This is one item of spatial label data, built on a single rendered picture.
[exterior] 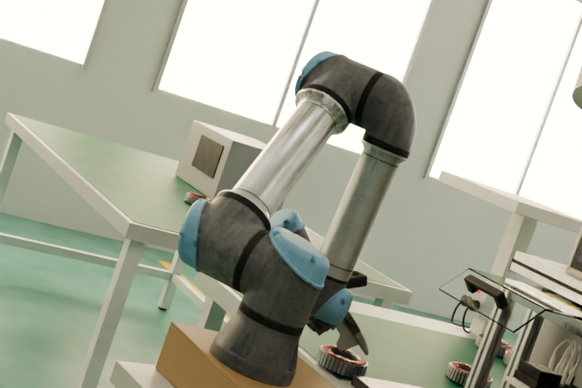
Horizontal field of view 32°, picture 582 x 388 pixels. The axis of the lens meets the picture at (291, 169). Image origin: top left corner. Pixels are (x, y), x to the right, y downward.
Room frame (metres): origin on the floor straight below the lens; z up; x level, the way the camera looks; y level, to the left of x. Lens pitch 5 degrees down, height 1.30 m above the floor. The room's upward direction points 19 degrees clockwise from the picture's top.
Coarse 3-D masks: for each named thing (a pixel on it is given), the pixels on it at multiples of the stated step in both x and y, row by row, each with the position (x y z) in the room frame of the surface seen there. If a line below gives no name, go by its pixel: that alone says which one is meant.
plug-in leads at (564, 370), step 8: (560, 344) 2.11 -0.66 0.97; (568, 352) 2.11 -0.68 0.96; (576, 352) 2.10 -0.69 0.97; (552, 360) 2.10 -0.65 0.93; (560, 360) 2.08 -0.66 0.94; (552, 368) 2.10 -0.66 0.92; (560, 368) 2.08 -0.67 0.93; (568, 368) 2.06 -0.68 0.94; (576, 368) 2.08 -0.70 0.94; (568, 376) 2.08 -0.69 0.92; (560, 384) 2.06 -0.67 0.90; (568, 384) 2.08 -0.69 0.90
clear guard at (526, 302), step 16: (464, 272) 2.06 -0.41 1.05; (480, 272) 2.06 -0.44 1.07; (448, 288) 2.03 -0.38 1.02; (464, 288) 2.01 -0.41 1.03; (512, 288) 1.98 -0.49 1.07; (528, 288) 2.07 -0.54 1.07; (544, 288) 2.17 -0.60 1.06; (464, 304) 1.97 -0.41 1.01; (480, 304) 1.94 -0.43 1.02; (512, 304) 1.91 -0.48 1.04; (528, 304) 1.89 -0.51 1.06; (544, 304) 1.91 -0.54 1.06; (560, 304) 2.00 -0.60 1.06; (576, 304) 2.09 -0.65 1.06; (496, 320) 1.88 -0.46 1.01; (512, 320) 1.86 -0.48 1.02; (528, 320) 1.85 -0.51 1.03
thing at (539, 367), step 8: (520, 368) 2.06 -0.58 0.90; (528, 368) 2.05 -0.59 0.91; (536, 368) 2.03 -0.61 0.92; (544, 368) 2.06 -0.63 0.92; (520, 376) 2.06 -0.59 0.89; (528, 376) 2.04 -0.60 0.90; (536, 376) 2.02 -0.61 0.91; (544, 376) 2.02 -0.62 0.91; (552, 376) 2.03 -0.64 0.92; (560, 376) 2.04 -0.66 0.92; (512, 384) 2.04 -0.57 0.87; (520, 384) 2.02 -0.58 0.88; (528, 384) 2.03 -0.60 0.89; (536, 384) 2.01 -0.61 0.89; (544, 384) 2.02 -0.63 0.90; (552, 384) 2.04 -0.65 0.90
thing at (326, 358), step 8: (320, 352) 2.14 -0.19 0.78; (328, 352) 2.13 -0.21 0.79; (336, 352) 2.19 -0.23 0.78; (344, 352) 2.19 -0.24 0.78; (352, 352) 2.20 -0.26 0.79; (320, 360) 2.13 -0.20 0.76; (328, 360) 2.12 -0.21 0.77; (336, 360) 2.11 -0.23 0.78; (344, 360) 2.11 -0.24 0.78; (352, 360) 2.18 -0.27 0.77; (360, 360) 2.16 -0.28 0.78; (328, 368) 2.11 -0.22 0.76; (336, 368) 2.11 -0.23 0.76; (344, 368) 2.11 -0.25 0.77; (352, 368) 2.11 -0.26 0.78; (360, 368) 2.12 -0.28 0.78; (344, 376) 2.11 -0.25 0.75; (352, 376) 2.12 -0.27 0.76
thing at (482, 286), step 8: (464, 280) 1.98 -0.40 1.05; (472, 280) 1.96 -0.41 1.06; (480, 280) 1.96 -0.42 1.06; (472, 288) 1.98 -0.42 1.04; (480, 288) 1.94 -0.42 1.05; (488, 288) 1.92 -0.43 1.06; (496, 288) 1.91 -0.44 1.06; (496, 296) 1.89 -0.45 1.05; (504, 296) 1.90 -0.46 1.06; (496, 304) 1.91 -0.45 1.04; (504, 304) 1.90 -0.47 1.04
